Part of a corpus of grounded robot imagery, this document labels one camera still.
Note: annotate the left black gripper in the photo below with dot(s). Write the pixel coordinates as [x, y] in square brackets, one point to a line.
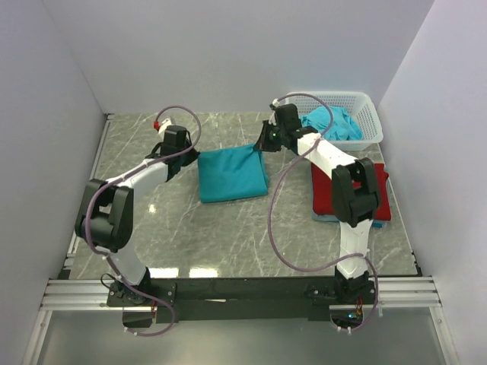
[192, 157]

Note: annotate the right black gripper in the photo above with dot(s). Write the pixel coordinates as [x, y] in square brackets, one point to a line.
[263, 144]

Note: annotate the teal t shirt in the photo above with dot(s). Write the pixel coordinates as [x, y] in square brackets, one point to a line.
[231, 174]

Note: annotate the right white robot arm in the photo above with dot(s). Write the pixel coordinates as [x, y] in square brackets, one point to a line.
[355, 192]

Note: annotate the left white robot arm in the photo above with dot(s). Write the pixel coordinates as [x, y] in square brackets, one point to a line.
[106, 213]

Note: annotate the folded red t shirt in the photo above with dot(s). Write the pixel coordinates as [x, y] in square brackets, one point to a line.
[323, 194]

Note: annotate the crumpled light blue shirt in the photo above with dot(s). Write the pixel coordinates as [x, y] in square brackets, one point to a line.
[343, 128]

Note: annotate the white plastic basket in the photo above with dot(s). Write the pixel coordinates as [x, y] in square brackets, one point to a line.
[358, 105]

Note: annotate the folded blue shirt under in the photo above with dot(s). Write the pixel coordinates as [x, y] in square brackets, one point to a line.
[323, 218]

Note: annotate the black base beam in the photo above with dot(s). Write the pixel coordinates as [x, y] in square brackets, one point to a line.
[200, 299]

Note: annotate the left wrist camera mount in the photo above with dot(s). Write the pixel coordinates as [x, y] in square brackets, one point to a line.
[161, 124]

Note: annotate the aluminium rail frame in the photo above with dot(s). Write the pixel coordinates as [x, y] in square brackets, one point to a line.
[91, 295]

